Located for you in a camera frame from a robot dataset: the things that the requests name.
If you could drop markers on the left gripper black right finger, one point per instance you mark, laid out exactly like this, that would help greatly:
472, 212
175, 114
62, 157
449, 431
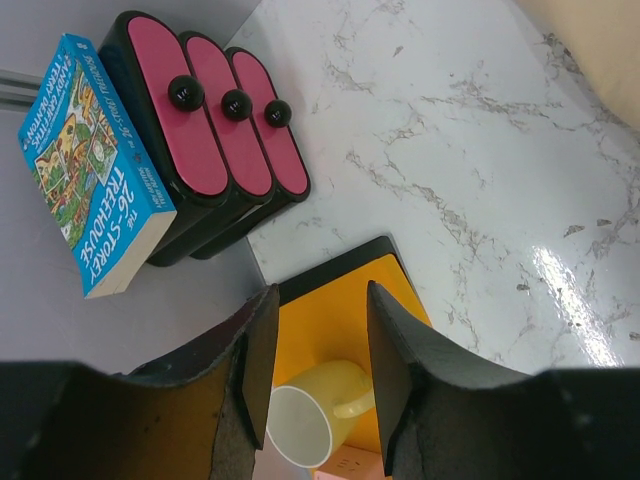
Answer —
446, 413

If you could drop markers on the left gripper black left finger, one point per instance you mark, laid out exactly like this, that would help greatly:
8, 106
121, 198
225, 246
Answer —
197, 412

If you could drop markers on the yellow t-shirt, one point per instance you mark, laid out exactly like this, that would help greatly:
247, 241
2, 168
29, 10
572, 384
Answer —
603, 38

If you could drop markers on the yellow mug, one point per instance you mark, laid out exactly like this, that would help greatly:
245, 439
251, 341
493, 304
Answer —
312, 415

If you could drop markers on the pink cube block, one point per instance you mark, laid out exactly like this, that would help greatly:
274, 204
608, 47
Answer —
351, 463

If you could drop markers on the orange board with black border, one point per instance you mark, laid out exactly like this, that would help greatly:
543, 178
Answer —
323, 311

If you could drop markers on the blue illustrated book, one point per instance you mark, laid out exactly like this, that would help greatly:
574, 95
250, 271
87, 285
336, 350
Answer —
93, 171

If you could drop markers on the pink and black case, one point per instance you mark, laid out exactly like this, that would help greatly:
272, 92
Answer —
224, 177

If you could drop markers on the black round knob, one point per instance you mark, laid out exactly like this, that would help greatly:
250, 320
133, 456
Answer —
278, 113
236, 105
186, 93

